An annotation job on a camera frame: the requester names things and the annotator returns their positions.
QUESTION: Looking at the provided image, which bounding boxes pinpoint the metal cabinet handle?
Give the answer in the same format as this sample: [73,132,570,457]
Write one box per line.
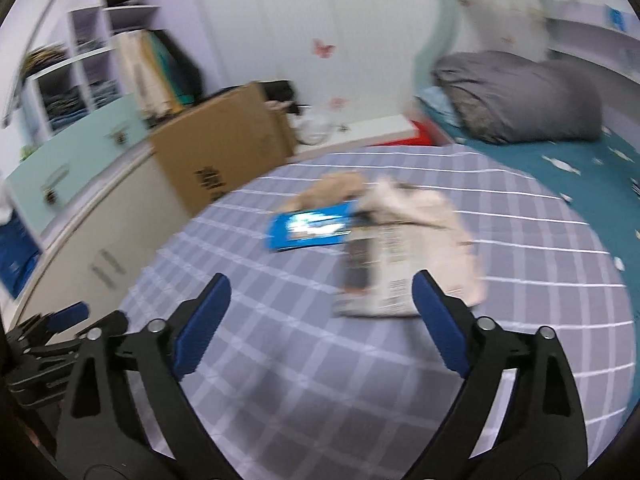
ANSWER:
[97,260,127,291]
[86,247,113,278]

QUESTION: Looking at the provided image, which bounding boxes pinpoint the large cardboard box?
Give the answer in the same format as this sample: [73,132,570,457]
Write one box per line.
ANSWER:
[148,80,298,218]

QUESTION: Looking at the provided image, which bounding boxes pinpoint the blue plastic bag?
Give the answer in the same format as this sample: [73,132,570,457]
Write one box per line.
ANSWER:
[0,210,43,298]

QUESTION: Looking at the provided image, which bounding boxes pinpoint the grey checked blanket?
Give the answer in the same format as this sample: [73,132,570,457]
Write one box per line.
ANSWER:
[120,145,636,480]

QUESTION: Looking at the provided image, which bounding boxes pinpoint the cream hanging garment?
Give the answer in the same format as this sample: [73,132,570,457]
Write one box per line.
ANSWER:
[115,30,173,116]

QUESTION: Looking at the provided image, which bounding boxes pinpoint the teal patterned bed sheet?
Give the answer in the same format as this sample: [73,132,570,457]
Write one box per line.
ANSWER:
[415,85,640,321]

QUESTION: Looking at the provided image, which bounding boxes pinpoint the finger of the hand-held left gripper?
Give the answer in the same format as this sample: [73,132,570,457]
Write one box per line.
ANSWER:
[17,302,91,346]
[99,310,130,338]

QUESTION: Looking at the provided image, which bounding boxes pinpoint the pale teal headboard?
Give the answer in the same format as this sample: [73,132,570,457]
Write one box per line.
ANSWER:
[412,0,468,96]

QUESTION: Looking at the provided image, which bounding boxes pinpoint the blue shiny packet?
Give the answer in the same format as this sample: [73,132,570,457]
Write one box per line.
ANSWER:
[265,200,358,252]

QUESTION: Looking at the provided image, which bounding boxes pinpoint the white wardrobe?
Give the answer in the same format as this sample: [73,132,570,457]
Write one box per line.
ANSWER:
[187,0,441,126]

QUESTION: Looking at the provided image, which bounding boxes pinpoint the green hanging garment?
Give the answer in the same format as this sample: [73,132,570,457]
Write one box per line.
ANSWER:
[150,27,203,106]

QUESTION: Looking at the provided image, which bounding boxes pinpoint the pale teal drawer unit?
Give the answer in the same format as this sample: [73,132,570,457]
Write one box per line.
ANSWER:
[5,92,153,236]

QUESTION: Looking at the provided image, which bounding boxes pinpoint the blue card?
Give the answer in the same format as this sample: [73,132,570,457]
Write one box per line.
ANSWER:
[607,6,631,33]

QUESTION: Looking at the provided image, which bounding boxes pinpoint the white platform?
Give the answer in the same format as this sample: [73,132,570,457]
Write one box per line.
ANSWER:
[295,114,421,157]

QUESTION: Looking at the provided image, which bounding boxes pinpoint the clear plastic bag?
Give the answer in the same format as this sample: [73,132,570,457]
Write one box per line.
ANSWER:
[297,112,333,146]

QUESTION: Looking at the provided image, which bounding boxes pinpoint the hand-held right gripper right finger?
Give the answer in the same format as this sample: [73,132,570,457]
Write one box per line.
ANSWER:
[400,269,588,480]

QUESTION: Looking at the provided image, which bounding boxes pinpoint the white wall shelf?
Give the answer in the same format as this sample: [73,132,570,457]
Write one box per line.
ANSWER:
[545,10,640,81]

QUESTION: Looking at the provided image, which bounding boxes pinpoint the white open shelf unit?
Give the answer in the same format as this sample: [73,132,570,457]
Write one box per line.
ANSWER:
[20,0,163,136]

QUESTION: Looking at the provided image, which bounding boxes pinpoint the white paper bag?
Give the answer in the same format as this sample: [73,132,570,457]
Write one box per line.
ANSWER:
[332,175,488,318]

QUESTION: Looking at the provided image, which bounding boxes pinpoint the red storage box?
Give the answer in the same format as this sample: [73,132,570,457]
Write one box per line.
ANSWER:
[395,120,436,147]

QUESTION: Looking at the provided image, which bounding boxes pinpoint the folded dark clothes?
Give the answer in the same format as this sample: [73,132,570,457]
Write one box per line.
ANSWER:
[42,87,83,121]
[25,45,66,73]

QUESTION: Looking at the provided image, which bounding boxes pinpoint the beige cabinet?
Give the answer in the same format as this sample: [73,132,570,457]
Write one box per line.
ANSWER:
[15,147,196,321]

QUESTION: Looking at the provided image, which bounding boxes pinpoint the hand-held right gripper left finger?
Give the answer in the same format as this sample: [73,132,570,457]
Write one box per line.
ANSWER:
[55,273,233,480]

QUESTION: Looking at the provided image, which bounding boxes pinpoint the grey pillow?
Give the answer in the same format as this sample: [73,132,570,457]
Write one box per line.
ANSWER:
[431,51,605,145]

